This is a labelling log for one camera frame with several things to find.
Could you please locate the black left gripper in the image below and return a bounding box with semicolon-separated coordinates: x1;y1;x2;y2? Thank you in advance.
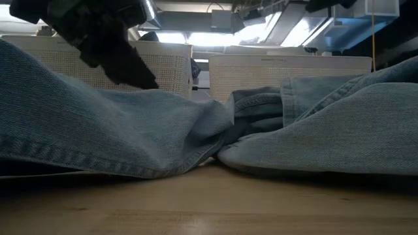
8;0;160;91

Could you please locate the light blue denim garment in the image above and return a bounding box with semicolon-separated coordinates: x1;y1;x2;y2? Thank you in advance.
0;38;418;180

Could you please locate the white perforated plastic basket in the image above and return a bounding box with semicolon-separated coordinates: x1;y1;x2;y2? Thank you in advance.
208;54;374;104
0;35;194;99

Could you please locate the bright blue garment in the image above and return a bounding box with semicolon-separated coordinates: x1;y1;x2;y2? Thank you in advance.
190;57;202;80

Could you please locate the large sheet metal duct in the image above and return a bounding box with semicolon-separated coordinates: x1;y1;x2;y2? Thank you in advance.
263;0;334;47

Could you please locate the grey ceiling unit box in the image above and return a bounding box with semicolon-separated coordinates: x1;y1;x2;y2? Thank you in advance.
210;9;237;34

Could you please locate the silver spiral ventilation duct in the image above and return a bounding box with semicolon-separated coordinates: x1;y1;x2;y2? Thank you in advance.
139;0;163;30

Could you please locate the yellow hanging cord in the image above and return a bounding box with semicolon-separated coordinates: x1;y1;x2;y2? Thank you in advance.
370;0;377;71

